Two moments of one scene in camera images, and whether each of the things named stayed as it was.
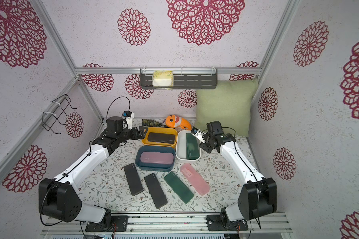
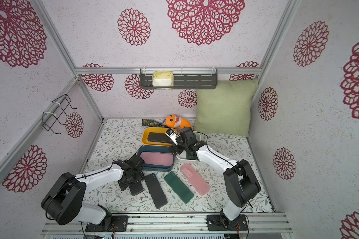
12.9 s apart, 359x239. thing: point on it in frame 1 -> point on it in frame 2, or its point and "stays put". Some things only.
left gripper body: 127,134 -> 137,177
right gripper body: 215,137 -> 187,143
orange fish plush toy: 174,121 stays put
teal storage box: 155,158 stays put
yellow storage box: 165,136 stays put
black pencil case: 161,138 stays put
